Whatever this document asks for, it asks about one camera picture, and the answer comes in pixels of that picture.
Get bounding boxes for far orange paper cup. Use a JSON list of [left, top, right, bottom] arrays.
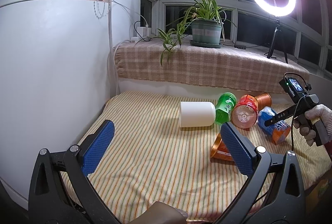
[[254, 93, 272, 111]]

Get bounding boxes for white plastic cup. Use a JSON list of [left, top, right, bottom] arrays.
[[179, 102, 216, 128]]

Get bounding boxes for spider plant in green pot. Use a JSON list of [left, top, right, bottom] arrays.
[[155, 0, 237, 67]]

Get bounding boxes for blue orange Arctic Ocean cup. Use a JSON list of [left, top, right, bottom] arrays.
[[258, 107, 291, 145]]

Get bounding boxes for red orange drink cup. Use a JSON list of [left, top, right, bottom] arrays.
[[231, 94, 258, 129]]

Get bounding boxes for white power adapters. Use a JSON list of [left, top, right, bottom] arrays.
[[130, 25, 153, 43]]

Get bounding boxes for green tea cup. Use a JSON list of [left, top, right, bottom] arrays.
[[215, 92, 237, 125]]

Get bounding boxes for black cable on sill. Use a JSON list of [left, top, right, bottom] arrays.
[[223, 42, 271, 49]]

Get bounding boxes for near orange paper cup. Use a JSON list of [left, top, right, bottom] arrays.
[[210, 133, 233, 162]]

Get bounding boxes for beige plaid sill cloth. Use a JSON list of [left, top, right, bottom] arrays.
[[114, 40, 310, 94]]

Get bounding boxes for gloved right hand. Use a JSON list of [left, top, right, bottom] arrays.
[[293, 104, 332, 146]]

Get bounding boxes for orange paper cup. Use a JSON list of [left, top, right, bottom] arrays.
[[210, 133, 233, 162], [254, 93, 272, 111]]

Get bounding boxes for striped yellow table cloth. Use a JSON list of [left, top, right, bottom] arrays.
[[61, 90, 332, 224]]

